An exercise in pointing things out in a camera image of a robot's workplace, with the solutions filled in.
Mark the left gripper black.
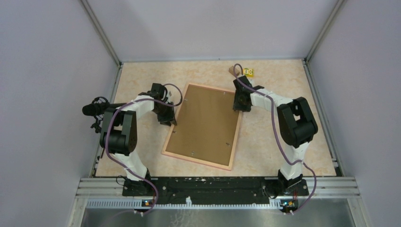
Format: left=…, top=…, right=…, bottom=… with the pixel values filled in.
left=153, top=101, right=176, bottom=127

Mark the wooden picture frame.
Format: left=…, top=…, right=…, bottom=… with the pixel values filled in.
left=161, top=82, right=244, bottom=171

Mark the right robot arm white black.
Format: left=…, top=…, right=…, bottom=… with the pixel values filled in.
left=233, top=76, right=318, bottom=195

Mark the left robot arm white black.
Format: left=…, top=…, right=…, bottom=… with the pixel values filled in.
left=100, top=83, right=176, bottom=195

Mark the yellow toy block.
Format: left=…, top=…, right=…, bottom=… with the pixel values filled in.
left=243, top=68, right=254, bottom=78

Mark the small wooden block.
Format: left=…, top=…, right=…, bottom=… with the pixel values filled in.
left=228, top=66, right=241, bottom=76

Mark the black microphone orange tip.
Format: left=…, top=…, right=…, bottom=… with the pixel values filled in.
left=82, top=96, right=125, bottom=133

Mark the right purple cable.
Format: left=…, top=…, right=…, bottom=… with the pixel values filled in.
left=233, top=63, right=317, bottom=215

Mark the purple cable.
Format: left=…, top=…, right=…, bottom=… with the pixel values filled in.
left=105, top=83, right=183, bottom=216
left=233, top=63, right=317, bottom=215

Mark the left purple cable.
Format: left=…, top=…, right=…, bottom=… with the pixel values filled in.
left=105, top=83, right=183, bottom=216

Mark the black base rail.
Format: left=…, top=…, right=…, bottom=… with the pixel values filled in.
left=122, top=176, right=310, bottom=205

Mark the white cable duct strip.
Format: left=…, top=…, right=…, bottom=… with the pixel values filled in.
left=86, top=198, right=282, bottom=210

